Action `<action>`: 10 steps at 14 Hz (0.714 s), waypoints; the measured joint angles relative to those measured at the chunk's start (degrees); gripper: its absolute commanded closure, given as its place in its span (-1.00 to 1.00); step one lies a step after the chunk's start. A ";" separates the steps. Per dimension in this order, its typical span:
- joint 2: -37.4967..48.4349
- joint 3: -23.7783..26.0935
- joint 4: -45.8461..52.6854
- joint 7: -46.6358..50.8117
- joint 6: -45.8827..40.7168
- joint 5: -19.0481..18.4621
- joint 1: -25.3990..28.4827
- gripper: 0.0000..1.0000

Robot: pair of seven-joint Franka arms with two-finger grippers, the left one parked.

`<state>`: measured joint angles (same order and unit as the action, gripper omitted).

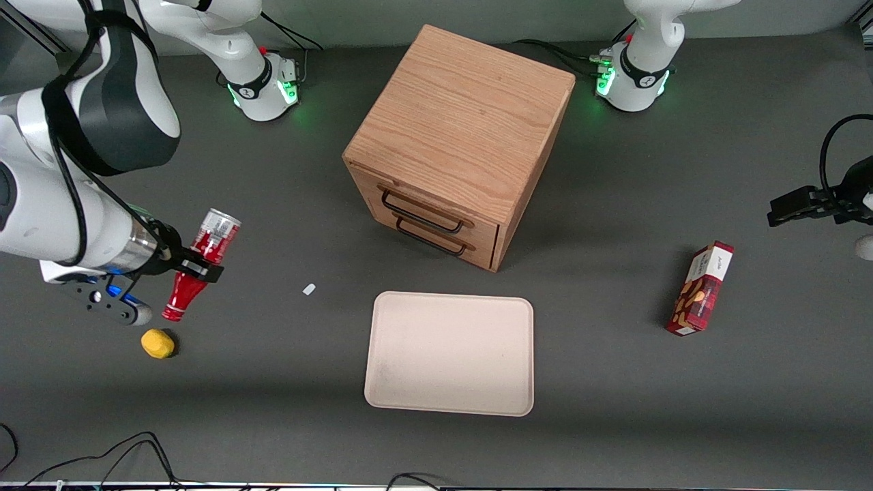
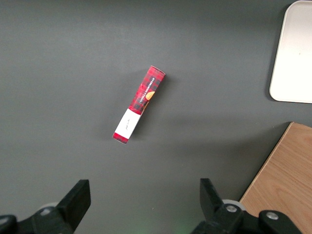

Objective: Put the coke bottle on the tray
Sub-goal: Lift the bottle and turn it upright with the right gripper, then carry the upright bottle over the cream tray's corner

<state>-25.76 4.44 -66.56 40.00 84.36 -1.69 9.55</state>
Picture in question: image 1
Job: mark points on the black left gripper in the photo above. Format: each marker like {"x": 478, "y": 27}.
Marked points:
{"x": 856, "y": 189}

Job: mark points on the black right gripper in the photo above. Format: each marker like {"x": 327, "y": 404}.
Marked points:
{"x": 168, "y": 254}

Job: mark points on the red coke bottle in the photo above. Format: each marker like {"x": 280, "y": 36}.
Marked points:
{"x": 215, "y": 239}

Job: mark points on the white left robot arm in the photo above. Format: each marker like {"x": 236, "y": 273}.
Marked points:
{"x": 644, "y": 68}

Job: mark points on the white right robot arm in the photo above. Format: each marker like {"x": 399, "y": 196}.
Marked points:
{"x": 41, "y": 204}

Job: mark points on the beige plastic tray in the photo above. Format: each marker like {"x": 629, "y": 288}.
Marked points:
{"x": 450, "y": 354}

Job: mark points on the yellow lemon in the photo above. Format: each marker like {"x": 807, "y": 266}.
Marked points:
{"x": 157, "y": 344}

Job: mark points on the red cookie box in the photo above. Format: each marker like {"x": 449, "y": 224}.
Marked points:
{"x": 701, "y": 290}

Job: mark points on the wooden drawer front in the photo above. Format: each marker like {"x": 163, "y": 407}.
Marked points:
{"x": 481, "y": 254}
{"x": 368, "y": 184}

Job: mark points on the wooden drawer cabinet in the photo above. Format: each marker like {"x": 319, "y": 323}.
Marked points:
{"x": 464, "y": 116}

